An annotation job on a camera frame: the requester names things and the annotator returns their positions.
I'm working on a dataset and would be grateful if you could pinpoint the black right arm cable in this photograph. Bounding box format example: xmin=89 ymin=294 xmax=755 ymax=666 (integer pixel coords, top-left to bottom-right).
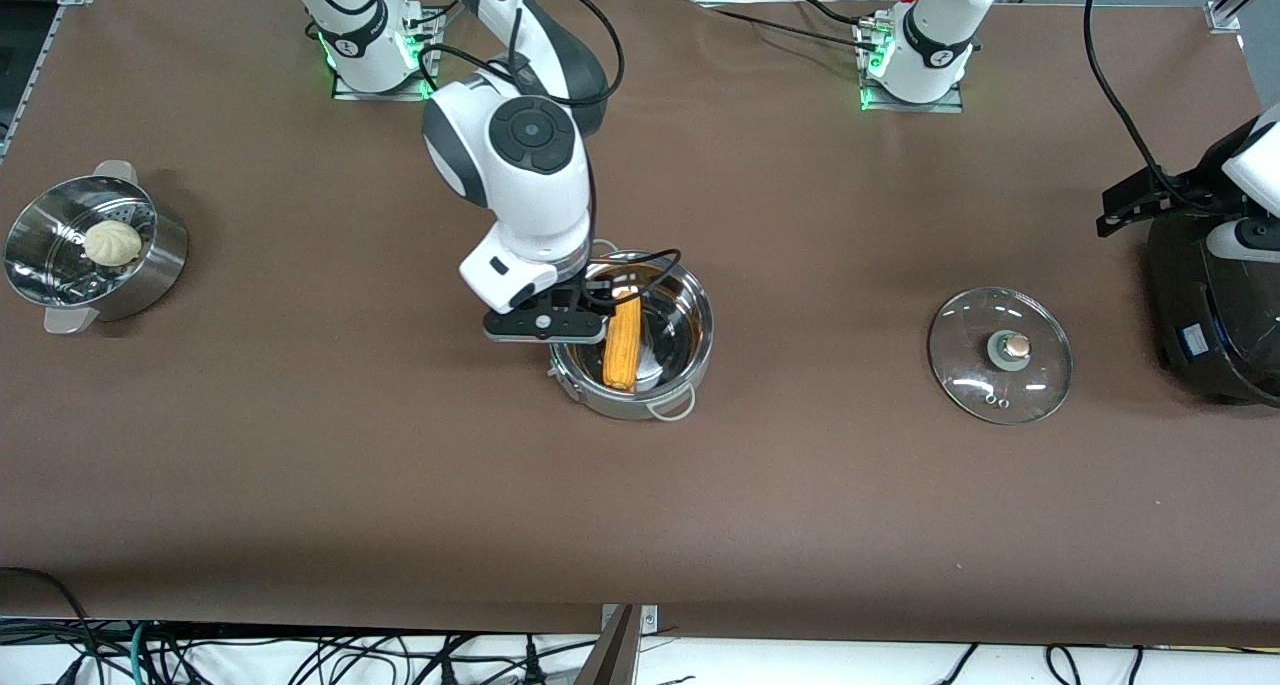
xmin=210 ymin=0 xmax=685 ymax=318

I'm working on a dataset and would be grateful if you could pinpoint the white steamed bun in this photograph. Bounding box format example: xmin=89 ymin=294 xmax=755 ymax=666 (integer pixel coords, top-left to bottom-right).
xmin=82 ymin=219 xmax=143 ymax=268

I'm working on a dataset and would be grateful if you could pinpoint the yellow corn cob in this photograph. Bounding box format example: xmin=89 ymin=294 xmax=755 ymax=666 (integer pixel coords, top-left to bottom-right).
xmin=601 ymin=295 xmax=644 ymax=394

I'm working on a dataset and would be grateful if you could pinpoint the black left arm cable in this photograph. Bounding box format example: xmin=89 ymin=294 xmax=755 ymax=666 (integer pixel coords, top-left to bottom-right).
xmin=1084 ymin=0 xmax=1236 ymax=214

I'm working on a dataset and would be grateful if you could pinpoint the black base power cable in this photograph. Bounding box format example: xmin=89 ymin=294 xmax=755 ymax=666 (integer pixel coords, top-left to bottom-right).
xmin=698 ymin=3 xmax=873 ymax=54

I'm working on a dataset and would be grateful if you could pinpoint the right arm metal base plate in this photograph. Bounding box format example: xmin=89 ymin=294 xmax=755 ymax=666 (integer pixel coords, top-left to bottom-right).
xmin=330 ymin=10 xmax=442 ymax=101

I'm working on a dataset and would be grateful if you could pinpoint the black rice cooker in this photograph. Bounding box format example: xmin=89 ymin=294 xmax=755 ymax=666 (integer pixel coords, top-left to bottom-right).
xmin=1147 ymin=210 xmax=1280 ymax=408

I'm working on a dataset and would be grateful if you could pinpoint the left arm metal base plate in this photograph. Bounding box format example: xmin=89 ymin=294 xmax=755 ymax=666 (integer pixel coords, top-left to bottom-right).
xmin=858 ymin=20 xmax=966 ymax=114

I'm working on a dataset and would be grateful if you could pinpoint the stainless steel cooking pot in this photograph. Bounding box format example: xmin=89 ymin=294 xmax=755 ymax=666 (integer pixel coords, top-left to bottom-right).
xmin=548 ymin=238 xmax=716 ymax=424

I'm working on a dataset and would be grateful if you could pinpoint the steel steamer pot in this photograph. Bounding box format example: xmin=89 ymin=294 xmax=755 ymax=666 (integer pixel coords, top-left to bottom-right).
xmin=3 ymin=160 xmax=189 ymax=336

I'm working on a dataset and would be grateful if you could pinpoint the brown table cloth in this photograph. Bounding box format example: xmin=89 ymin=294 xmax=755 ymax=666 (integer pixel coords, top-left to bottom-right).
xmin=0 ymin=0 xmax=1280 ymax=646

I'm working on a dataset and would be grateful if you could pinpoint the glass pot lid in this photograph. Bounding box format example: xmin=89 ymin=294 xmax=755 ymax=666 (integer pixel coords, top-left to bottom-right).
xmin=927 ymin=286 xmax=1075 ymax=427

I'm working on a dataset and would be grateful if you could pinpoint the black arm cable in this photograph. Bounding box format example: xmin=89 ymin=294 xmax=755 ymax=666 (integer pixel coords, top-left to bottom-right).
xmin=1084 ymin=0 xmax=1236 ymax=214
xmin=210 ymin=0 xmax=685 ymax=318

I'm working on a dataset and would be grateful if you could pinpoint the black floor cable loop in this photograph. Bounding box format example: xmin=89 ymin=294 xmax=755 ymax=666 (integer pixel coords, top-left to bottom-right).
xmin=0 ymin=566 xmax=101 ymax=685

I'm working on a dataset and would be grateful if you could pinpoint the metal table edge bracket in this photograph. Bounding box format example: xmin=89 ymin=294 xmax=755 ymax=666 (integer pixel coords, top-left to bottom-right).
xmin=600 ymin=604 xmax=660 ymax=634

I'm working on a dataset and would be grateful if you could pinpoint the grey metal stand leg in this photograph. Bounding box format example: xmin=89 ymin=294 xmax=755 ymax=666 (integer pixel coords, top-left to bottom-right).
xmin=574 ymin=605 xmax=642 ymax=685

